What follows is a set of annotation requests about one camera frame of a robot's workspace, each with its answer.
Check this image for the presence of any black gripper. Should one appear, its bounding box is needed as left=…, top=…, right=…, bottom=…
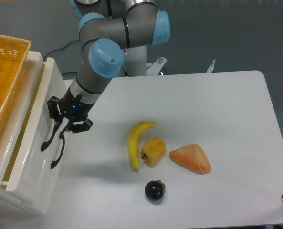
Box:
left=41, top=94, right=93, bottom=169

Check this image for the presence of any white top drawer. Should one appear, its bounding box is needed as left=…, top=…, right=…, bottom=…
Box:
left=2, top=58, right=67, bottom=214

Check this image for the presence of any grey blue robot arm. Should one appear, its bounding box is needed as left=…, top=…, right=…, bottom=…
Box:
left=47, top=0, right=171, bottom=140

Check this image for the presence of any yellow banana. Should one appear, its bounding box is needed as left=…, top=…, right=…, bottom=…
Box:
left=127, top=121, right=157, bottom=172

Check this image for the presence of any yellow woven basket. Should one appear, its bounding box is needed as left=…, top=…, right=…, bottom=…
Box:
left=0, top=35, right=31, bottom=129

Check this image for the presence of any yellow bell pepper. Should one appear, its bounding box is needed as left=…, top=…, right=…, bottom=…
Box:
left=140, top=138, right=166, bottom=167

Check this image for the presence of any dark purple mangosteen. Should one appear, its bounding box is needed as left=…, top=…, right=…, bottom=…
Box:
left=145, top=180, right=166, bottom=201

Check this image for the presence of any orange bread slice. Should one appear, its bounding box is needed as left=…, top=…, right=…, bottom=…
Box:
left=169, top=144, right=211, bottom=174

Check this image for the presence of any black drawer handle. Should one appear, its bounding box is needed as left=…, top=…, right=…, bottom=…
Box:
left=50, top=139, right=65, bottom=170

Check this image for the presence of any black cable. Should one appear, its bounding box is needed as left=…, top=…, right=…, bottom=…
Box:
left=43, top=40, right=81, bottom=76

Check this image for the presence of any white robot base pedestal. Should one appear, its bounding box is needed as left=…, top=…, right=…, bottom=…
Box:
left=122, top=45, right=216, bottom=77

